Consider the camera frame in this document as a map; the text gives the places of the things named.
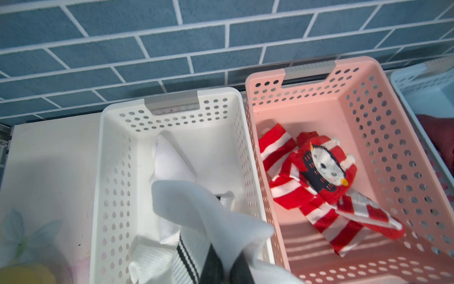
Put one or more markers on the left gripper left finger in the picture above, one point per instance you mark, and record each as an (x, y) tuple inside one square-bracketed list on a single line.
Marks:
[(212, 272)]

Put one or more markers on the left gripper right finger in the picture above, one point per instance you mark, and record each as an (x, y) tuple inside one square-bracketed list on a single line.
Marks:
[(240, 272)]

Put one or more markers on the red white striped sock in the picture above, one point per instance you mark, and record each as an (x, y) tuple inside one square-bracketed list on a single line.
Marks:
[(344, 224)]

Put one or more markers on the purple striped sock front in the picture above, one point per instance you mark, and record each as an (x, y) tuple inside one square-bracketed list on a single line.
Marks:
[(441, 133)]

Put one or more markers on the white plastic basket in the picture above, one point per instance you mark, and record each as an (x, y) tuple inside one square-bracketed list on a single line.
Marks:
[(208, 128)]

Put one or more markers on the pink plastic basket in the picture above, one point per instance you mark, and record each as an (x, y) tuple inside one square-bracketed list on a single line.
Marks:
[(353, 101)]

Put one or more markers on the blue plastic basket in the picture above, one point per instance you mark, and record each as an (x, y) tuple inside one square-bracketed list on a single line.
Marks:
[(428, 89)]

